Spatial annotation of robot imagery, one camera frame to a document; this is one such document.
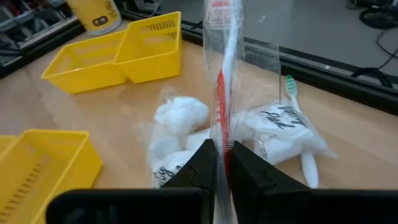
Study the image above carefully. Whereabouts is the shelf with tool clutter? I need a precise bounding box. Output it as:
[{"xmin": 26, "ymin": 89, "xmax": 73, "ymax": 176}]
[{"xmin": 0, "ymin": 0, "xmax": 78, "ymax": 50}]

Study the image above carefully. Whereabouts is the bag of white cotton balls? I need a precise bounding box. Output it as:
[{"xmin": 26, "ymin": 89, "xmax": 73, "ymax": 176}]
[{"xmin": 136, "ymin": 85, "xmax": 215, "ymax": 189}]

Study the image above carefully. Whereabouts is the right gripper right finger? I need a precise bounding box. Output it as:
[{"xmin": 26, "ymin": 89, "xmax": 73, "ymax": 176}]
[{"xmin": 229, "ymin": 141, "xmax": 398, "ymax": 224}]

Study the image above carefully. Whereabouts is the red white bagged toothbrush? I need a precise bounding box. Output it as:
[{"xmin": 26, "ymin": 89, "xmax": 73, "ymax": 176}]
[{"xmin": 202, "ymin": 0, "xmax": 282, "ymax": 224}]

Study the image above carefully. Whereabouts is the bag of white cotton pads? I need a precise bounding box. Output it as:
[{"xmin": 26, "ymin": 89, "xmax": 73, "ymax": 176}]
[{"xmin": 233, "ymin": 101, "xmax": 338, "ymax": 166}]

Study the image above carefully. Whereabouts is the yellow wipes canister white lid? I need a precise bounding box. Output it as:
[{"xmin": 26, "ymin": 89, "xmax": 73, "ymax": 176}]
[{"xmin": 65, "ymin": 0, "xmax": 123, "ymax": 37}]

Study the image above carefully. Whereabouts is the coiled black floor cable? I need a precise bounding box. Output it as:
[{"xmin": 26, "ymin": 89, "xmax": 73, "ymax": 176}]
[{"xmin": 359, "ymin": 6, "xmax": 398, "ymax": 30}]

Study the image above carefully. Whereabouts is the green white bagged toothbrush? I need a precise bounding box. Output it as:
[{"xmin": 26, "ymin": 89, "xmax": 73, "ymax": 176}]
[{"xmin": 284, "ymin": 73, "xmax": 320, "ymax": 190}]

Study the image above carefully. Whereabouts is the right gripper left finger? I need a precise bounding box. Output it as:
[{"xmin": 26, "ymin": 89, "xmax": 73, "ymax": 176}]
[{"xmin": 46, "ymin": 138, "xmax": 218, "ymax": 224}]

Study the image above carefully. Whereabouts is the yellow slotted plastic basket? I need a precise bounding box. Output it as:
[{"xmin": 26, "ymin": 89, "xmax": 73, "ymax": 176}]
[
  {"xmin": 0, "ymin": 129, "xmax": 103, "ymax": 224},
  {"xmin": 0, "ymin": 134, "xmax": 19, "ymax": 156},
  {"xmin": 113, "ymin": 11, "xmax": 183, "ymax": 84},
  {"xmin": 40, "ymin": 29, "xmax": 129, "ymax": 95}
]

